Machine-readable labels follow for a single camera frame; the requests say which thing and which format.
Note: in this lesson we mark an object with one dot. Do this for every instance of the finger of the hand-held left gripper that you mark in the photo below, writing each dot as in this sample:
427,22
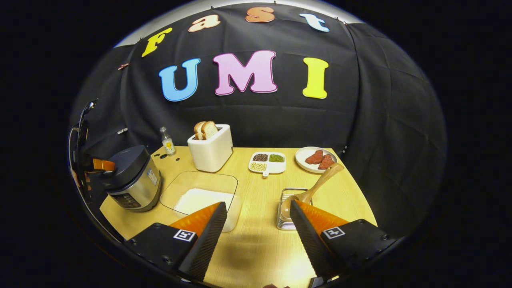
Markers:
104,164

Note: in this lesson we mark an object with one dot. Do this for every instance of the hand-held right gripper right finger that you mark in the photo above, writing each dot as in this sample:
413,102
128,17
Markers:
308,244

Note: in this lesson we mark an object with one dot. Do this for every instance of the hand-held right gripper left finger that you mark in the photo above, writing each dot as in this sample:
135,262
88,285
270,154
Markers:
206,244

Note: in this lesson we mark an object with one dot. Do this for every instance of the dark grey rice cooker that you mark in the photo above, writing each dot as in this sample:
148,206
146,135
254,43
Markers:
132,176

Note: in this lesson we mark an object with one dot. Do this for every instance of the pile of white rice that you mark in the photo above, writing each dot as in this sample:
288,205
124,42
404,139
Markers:
200,200

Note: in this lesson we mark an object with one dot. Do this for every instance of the wooden spoon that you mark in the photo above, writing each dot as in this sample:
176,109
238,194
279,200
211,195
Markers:
320,182

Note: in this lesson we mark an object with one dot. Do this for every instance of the clear glass dish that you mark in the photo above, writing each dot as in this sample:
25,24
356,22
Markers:
188,180

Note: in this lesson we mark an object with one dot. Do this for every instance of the small clear bottle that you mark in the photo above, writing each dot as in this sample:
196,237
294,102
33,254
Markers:
168,144

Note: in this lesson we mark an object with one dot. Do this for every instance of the white divided dish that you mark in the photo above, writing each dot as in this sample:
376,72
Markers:
276,168

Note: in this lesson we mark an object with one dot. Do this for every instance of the red meat piece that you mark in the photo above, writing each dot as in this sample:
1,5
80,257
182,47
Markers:
314,158
326,162

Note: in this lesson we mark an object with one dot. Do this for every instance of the white round plate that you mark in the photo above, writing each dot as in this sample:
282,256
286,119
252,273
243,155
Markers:
302,156

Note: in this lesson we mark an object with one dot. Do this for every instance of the white toaster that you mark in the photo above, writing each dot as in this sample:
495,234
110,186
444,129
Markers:
212,154

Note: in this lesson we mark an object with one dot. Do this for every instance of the pile of green beans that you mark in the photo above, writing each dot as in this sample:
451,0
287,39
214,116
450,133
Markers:
276,158

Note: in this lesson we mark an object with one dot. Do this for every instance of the pile of yellow beans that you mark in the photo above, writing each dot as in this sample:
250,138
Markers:
258,166

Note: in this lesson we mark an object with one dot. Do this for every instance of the pile of brown beans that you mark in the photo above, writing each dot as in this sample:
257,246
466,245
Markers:
260,157

